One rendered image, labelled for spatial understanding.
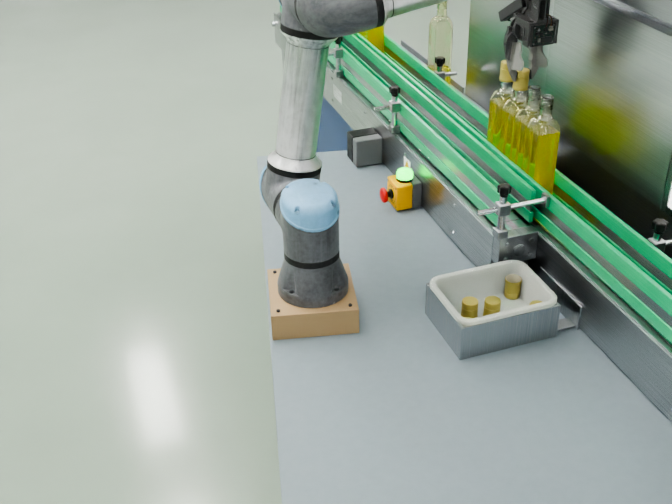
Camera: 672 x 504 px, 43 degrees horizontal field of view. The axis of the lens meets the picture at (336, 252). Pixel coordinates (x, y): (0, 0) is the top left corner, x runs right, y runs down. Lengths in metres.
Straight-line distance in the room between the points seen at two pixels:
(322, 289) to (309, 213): 0.17
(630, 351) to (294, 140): 0.78
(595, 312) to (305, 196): 0.62
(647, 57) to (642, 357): 0.59
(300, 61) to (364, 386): 0.65
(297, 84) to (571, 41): 0.66
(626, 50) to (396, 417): 0.88
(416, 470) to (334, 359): 0.33
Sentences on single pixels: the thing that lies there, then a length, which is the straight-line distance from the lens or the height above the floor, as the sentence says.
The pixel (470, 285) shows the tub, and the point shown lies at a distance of 1.87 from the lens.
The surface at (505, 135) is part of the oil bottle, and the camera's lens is 2.06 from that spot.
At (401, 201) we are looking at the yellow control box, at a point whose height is 0.78.
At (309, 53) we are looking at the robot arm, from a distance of 1.73.
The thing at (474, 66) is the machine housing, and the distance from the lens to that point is 2.56.
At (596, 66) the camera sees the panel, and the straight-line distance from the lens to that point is 1.99.
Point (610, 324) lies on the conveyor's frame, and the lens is 1.77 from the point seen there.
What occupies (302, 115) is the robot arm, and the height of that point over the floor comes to 1.16.
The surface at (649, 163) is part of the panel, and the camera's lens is 1.88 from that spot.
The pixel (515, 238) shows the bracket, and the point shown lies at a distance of 1.90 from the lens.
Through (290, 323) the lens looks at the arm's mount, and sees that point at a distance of 1.78.
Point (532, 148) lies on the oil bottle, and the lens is 1.96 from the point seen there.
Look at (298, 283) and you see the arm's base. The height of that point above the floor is 0.86.
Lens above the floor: 1.85
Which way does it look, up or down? 32 degrees down
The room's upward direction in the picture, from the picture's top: 2 degrees counter-clockwise
